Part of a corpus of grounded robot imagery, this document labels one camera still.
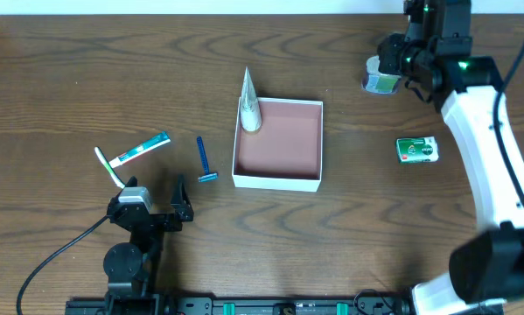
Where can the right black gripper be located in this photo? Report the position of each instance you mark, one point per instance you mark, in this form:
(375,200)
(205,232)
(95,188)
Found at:
(387,57)

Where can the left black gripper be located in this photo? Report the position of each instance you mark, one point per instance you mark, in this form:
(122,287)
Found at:
(155,219)

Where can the clear foam pump bottle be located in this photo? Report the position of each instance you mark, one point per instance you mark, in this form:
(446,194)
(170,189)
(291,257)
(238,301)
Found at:
(376,82)

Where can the green Dettol soap bar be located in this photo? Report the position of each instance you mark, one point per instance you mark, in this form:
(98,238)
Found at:
(413,150)

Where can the white Pantene tube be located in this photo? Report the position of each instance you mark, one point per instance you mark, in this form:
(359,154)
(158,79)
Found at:
(250,113)

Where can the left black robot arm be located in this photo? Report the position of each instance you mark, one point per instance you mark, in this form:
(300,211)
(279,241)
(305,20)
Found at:
(132,266)

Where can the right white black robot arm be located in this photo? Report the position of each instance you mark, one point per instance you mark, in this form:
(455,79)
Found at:
(468,92)

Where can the green white toothpaste tube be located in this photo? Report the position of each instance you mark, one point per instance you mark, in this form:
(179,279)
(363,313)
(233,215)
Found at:
(158,140)

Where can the blue disposable razor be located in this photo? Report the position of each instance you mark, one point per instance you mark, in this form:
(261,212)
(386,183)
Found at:
(208,175)

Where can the green white toothbrush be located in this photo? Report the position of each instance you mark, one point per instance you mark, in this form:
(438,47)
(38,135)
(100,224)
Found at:
(109,168)

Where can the white box pink interior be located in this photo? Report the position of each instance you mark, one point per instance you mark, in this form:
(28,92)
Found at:
(286,153)

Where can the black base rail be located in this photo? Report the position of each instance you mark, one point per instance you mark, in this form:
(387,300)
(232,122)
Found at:
(366,303)

